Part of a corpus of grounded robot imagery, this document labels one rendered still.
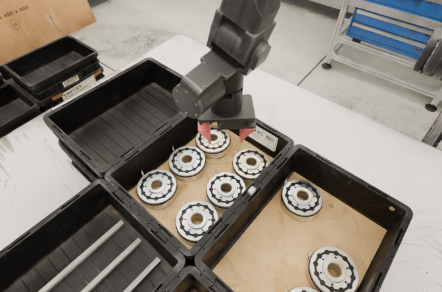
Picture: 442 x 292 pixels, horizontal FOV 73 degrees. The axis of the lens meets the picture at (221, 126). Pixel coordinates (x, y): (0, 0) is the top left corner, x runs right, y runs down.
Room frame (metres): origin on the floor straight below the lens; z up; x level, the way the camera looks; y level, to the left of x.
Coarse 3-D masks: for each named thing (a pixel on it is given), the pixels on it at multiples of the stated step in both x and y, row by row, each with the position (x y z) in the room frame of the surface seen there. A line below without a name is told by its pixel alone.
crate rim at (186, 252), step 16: (272, 128) 0.55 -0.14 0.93; (144, 144) 0.49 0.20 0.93; (288, 144) 0.49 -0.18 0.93; (128, 160) 0.44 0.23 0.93; (272, 160) 0.44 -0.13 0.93; (144, 208) 0.31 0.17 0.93; (160, 224) 0.28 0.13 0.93; (176, 240) 0.24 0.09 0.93; (208, 240) 0.24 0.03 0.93; (192, 256) 0.21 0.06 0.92
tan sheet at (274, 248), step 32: (256, 224) 0.32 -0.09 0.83; (288, 224) 0.32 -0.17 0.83; (320, 224) 0.32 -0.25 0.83; (352, 224) 0.32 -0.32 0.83; (224, 256) 0.24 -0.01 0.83; (256, 256) 0.24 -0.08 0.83; (288, 256) 0.24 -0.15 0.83; (352, 256) 0.24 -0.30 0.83; (256, 288) 0.18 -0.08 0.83; (288, 288) 0.18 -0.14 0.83
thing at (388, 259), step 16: (288, 160) 0.44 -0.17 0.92; (320, 160) 0.44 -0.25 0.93; (272, 176) 0.39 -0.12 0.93; (352, 176) 0.39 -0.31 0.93; (256, 192) 0.36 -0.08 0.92; (384, 192) 0.35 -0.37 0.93; (240, 208) 0.31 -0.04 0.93; (400, 208) 0.31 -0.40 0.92; (224, 224) 0.28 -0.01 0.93; (400, 224) 0.28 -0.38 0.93; (400, 240) 0.24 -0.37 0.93; (384, 256) 0.21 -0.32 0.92; (208, 272) 0.18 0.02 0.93; (384, 272) 0.18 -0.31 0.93; (224, 288) 0.15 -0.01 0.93
